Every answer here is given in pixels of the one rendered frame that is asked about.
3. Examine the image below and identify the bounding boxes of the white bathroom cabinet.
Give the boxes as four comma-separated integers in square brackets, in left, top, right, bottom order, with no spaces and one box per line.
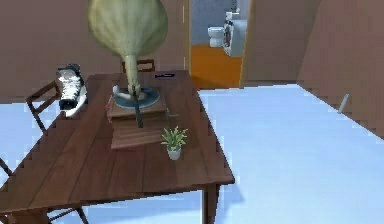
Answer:
[222,9,249,58]

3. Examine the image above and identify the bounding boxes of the brown wooden chair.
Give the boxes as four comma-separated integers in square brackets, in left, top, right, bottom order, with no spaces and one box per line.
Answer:
[25,79,66,133]
[120,58,156,74]

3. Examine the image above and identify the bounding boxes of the black and white ice skate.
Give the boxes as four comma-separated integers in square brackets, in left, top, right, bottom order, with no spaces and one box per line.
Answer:
[54,63,89,119]

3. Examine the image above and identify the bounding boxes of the dark blue flat object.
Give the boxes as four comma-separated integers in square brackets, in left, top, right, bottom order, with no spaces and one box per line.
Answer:
[154,72,176,80]

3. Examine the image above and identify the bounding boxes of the green plant in white pot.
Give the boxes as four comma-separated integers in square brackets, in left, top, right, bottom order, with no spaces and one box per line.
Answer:
[160,125,189,161]

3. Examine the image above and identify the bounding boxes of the brown gramophone with green horn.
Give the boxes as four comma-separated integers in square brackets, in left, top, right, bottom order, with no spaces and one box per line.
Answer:
[87,0,170,150]

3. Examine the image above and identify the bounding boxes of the brown wooden table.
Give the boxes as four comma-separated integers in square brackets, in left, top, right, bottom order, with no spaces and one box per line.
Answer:
[0,69,236,224]

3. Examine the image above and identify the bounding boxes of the white toilet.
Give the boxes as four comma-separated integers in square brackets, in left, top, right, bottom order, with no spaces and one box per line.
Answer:
[207,26,226,48]

